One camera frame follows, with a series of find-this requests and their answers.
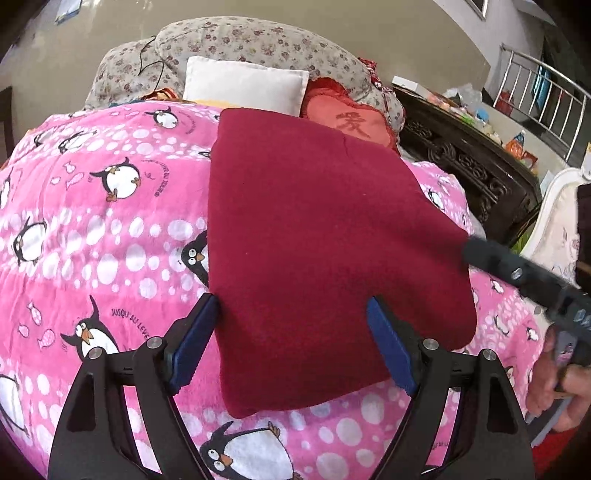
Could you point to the clear plastic bag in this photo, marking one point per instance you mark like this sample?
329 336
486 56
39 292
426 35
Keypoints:
464 96

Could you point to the metal railing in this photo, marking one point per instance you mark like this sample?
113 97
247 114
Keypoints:
505 64

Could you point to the red heart cushion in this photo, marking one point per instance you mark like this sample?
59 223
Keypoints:
323 108

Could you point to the dark carved wooden cabinet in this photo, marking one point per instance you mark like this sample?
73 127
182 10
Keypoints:
466 157

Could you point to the orange snack bag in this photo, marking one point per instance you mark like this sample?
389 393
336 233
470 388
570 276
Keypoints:
517 145

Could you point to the person's right hand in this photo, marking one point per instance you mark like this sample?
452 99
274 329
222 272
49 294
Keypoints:
549 392

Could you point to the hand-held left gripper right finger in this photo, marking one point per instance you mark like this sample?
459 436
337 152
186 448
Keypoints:
392 346

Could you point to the dark red sweater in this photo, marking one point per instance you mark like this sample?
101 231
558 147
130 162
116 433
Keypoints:
314 230

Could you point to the pink penguin print blanket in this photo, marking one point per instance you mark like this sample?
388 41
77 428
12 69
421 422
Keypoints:
115 258

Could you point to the flat white box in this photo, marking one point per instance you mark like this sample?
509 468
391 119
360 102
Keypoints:
408 83

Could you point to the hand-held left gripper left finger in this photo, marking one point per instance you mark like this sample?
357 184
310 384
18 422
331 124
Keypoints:
196 341

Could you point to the wall calendar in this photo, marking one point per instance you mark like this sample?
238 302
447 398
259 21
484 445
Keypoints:
69 9

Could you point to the orange patterned cloth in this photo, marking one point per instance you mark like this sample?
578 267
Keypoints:
161 96

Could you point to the white pillow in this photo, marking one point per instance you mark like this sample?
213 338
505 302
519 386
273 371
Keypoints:
244 85

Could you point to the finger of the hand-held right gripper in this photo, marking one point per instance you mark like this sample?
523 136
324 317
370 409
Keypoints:
503 265

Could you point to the wall picture frame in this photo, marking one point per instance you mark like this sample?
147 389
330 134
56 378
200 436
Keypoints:
475 8

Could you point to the dark wooden side table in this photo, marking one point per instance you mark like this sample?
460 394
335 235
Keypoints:
4 120

